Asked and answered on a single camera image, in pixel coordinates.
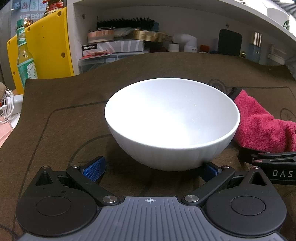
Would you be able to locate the clear plastic box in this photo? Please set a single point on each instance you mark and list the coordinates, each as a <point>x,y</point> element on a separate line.
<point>99,61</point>

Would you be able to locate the grey striped box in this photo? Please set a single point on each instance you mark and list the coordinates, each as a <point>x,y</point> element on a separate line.
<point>115,45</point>

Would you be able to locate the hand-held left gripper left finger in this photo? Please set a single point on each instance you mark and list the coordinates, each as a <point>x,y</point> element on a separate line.
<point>93,170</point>

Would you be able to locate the white pipe elbow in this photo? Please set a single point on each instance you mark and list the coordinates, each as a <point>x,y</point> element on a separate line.
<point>187,40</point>

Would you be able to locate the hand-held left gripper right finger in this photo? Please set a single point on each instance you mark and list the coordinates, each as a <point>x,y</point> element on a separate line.
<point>211,171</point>

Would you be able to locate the white mug green logo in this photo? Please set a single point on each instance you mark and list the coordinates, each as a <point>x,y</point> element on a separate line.
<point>277,18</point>

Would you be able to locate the green glass bottle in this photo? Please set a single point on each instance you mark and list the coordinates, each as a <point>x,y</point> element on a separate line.
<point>24,62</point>

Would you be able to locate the small gold knob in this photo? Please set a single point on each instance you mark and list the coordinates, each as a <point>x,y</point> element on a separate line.
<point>243,55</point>

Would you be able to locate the black brush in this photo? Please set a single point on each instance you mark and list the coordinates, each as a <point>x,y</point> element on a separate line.
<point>124,23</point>

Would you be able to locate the black rectangular pad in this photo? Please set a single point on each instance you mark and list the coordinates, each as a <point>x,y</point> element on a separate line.
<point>230,42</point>

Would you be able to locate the white shelf unit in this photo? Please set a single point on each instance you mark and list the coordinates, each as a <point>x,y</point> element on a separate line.
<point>208,14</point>

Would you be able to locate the silver metal block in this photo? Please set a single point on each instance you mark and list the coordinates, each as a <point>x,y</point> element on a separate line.
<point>258,38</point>

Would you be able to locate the white bowl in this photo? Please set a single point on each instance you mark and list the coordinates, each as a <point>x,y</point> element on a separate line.
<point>171,120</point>

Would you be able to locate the red ornament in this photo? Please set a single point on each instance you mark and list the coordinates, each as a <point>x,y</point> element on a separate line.
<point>54,7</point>

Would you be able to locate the gold round tin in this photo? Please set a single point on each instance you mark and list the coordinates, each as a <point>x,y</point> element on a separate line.
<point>148,35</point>

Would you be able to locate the small red box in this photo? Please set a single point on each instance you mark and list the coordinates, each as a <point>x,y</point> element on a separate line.
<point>204,48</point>

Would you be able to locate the copper tape roll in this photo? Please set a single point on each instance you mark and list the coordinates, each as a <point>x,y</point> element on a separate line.
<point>100,34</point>

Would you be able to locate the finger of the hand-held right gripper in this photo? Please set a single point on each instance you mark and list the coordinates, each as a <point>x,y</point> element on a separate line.
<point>272,157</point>

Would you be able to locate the yellow plastic panel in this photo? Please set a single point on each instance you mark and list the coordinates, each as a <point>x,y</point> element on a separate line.
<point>53,46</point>

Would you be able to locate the pink cloth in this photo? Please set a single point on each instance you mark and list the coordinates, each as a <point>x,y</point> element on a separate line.
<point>259,125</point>

